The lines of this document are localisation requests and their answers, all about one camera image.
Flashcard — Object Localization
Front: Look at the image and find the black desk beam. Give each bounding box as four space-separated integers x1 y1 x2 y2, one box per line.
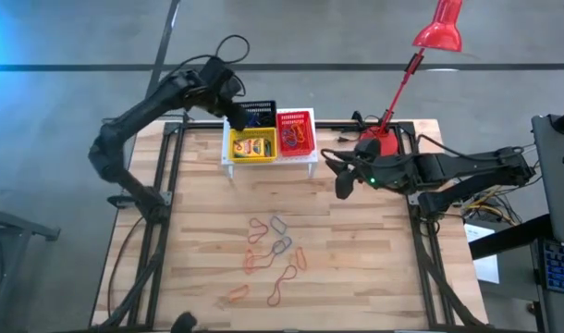
468 213 554 261

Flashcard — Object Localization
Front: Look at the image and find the brown cable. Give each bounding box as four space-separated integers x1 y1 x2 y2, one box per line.
106 216 144 320

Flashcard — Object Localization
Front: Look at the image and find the yellow plastic basket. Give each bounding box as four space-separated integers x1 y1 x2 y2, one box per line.
228 127 279 165

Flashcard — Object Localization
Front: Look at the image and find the white perforated metal shelf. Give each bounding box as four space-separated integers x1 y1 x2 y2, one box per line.
220 107 319 179

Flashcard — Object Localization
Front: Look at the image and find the black plastic basket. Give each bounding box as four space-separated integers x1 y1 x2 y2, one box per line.
238 100 278 130

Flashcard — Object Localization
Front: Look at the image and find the white paper sheet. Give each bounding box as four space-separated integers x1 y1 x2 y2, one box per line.
464 223 501 285

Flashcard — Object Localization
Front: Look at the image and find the grey desk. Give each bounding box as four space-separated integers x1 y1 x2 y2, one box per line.
531 105 564 246

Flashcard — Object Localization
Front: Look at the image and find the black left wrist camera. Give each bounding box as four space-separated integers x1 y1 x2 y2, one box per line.
205 55 241 96

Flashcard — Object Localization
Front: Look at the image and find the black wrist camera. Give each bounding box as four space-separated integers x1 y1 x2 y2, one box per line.
354 137 384 159
205 55 241 96

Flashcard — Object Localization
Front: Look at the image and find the black aluminium frame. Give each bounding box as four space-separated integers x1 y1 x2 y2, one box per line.
90 117 491 333

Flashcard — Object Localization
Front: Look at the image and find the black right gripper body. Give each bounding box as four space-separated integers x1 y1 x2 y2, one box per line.
353 155 406 193

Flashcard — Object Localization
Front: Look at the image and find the red desk lamp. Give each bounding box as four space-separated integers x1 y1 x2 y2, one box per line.
358 0 464 157

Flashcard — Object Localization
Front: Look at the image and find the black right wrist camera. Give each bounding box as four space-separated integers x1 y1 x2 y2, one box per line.
354 137 384 159

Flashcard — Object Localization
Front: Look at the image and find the red plastic basket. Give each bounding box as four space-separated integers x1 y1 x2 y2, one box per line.
276 110 316 157

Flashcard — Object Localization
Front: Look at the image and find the grey metal stand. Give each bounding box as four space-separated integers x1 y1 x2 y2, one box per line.
0 202 62 333

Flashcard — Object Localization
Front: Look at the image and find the backlit computer keyboard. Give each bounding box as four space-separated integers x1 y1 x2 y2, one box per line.
540 238 564 297

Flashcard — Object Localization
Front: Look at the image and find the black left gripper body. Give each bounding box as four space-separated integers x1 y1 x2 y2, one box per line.
199 85 245 117

